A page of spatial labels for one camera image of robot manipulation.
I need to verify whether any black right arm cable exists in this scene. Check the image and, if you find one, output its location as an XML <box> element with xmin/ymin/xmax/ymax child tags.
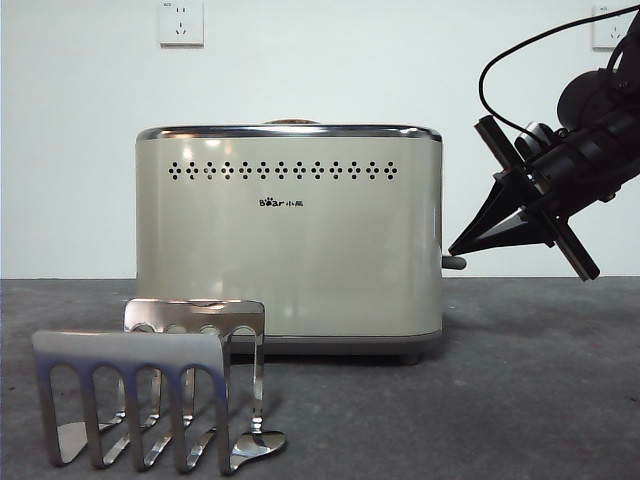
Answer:
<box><xmin>477</xmin><ymin>3</ymin><xmax>640</xmax><ymax>125</ymax></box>

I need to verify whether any cream two-slot toaster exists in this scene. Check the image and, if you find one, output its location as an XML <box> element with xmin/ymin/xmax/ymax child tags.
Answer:
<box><xmin>135</xmin><ymin>124</ymin><xmax>445</xmax><ymax>365</ymax></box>

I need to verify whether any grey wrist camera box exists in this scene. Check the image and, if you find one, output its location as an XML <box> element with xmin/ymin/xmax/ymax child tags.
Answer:
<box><xmin>513</xmin><ymin>121</ymin><xmax>569</xmax><ymax>161</ymax></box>

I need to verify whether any white wall socket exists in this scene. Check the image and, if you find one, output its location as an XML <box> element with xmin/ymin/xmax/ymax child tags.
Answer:
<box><xmin>591</xmin><ymin>4</ymin><xmax>634</xmax><ymax>51</ymax></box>
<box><xmin>158</xmin><ymin>0</ymin><xmax>205</xmax><ymax>49</ymax></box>

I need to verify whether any shiny metal toast rack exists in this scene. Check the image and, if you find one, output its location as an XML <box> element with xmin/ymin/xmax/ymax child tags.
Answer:
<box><xmin>31</xmin><ymin>298</ymin><xmax>289</xmax><ymax>475</ymax></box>

